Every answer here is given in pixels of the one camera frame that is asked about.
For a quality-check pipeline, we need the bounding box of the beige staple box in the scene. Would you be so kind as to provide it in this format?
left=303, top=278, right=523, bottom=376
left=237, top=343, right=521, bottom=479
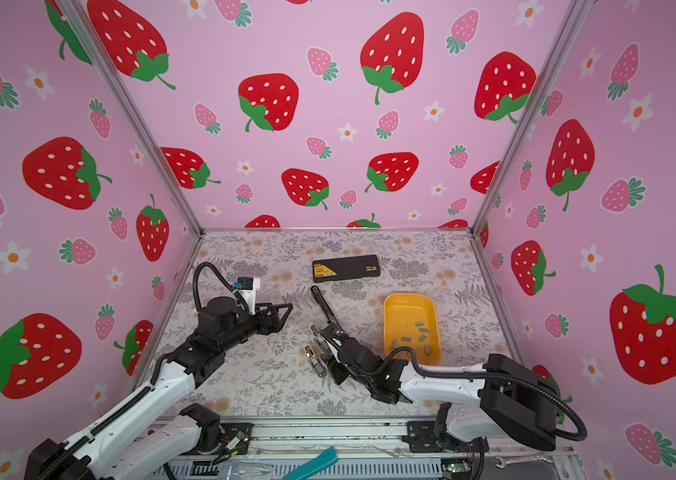
left=303, top=345, right=327, bottom=378

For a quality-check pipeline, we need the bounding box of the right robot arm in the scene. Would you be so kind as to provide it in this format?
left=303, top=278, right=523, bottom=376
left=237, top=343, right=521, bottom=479
left=317, top=324, right=562, bottom=451

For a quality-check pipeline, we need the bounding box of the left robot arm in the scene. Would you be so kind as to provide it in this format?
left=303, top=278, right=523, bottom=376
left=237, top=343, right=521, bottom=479
left=24, top=297, right=293, bottom=479

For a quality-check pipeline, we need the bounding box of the yellow plastic tray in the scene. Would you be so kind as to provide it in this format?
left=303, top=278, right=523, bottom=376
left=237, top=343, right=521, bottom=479
left=384, top=293, right=442, bottom=366

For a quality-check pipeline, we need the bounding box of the black flat tool case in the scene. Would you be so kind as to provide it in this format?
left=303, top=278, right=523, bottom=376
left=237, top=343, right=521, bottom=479
left=312, top=255, right=381, bottom=283

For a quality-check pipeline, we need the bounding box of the teal plastic tool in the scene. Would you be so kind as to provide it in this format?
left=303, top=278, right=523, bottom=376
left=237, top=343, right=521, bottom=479
left=283, top=447, right=338, bottom=480

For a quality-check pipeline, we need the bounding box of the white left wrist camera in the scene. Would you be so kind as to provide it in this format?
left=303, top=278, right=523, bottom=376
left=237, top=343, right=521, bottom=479
left=235, top=277, right=261, bottom=315

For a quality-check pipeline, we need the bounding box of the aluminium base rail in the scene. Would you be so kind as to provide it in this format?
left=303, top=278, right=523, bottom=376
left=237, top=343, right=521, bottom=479
left=121, top=418, right=567, bottom=460

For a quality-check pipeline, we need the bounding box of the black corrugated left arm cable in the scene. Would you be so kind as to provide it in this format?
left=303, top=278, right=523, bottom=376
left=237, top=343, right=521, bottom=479
left=192, top=261, right=243, bottom=313

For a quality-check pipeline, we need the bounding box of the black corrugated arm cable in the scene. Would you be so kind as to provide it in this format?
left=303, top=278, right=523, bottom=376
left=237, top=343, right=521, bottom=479
left=192, top=261, right=243, bottom=313
left=382, top=346, right=588, bottom=443

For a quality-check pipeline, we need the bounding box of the grey slotted cable duct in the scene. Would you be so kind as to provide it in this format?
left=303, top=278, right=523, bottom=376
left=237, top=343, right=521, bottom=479
left=133, top=458, right=495, bottom=480

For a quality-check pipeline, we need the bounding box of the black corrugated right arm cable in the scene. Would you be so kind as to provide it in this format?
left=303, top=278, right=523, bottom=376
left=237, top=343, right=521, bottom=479
left=382, top=346, right=588, bottom=443

